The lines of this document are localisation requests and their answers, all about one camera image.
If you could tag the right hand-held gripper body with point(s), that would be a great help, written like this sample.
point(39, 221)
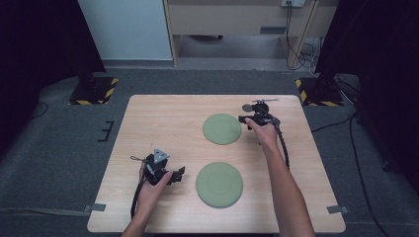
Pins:
point(263, 113)

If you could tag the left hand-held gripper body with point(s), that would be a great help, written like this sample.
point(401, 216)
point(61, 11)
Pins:
point(156, 166)

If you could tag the green plate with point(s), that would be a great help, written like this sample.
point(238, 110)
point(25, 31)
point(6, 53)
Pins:
point(222, 129)

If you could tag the stack of green plates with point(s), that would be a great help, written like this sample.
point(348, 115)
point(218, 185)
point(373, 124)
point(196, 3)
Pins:
point(219, 184)

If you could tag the person's right hand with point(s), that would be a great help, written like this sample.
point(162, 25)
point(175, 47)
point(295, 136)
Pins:
point(265, 135)

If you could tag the person's left hand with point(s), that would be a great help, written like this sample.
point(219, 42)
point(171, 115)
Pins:
point(150, 194)

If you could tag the black striped stand base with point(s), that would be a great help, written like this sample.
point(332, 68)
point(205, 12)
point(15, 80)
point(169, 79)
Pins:
point(318, 94)
point(94, 92)

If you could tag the grey tape piece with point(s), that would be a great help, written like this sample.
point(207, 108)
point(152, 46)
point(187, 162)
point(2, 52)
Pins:
point(96, 207)
point(337, 209)

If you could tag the grey desk label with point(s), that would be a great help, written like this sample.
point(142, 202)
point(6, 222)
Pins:
point(272, 30)

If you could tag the light wooden desk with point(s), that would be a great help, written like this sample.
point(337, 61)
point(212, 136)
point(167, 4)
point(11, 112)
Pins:
point(230, 19)

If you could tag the grey power strip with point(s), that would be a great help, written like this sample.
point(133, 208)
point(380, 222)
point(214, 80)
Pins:
point(292, 3)

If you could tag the black curtain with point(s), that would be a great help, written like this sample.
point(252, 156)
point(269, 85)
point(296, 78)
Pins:
point(378, 65)
point(39, 49)

